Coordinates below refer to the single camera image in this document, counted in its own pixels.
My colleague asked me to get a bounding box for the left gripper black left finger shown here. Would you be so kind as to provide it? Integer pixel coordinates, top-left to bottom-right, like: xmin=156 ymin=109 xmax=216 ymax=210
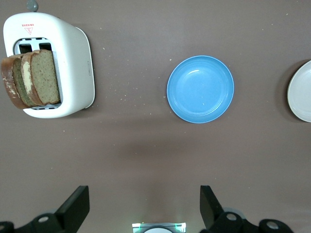
xmin=0 ymin=185 xmax=90 ymax=233

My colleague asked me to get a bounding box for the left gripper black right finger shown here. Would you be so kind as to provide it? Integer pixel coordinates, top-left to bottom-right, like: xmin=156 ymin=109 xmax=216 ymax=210
xmin=199 ymin=185 xmax=294 ymax=233

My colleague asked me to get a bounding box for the brown bread slice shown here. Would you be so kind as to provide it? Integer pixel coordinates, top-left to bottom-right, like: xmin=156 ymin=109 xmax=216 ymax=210
xmin=21 ymin=50 xmax=61 ymax=106
xmin=0 ymin=54 xmax=37 ymax=109

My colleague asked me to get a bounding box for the blue plate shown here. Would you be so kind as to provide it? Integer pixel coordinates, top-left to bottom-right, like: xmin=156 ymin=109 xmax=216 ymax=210
xmin=166 ymin=55 xmax=235 ymax=124

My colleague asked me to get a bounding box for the beige plate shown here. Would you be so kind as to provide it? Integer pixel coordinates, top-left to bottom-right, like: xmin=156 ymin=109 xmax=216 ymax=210
xmin=287 ymin=60 xmax=311 ymax=123

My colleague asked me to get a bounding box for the white two-slot toaster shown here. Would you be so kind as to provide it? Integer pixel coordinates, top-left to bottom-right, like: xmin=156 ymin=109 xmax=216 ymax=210
xmin=2 ymin=12 xmax=95 ymax=119

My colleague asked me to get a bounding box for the grey toaster lever knob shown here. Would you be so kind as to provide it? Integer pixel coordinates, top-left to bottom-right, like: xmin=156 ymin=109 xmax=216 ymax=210
xmin=26 ymin=0 xmax=39 ymax=12

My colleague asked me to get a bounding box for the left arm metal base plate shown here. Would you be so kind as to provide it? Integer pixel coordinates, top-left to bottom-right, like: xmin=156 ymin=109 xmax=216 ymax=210
xmin=132 ymin=222 xmax=187 ymax=233

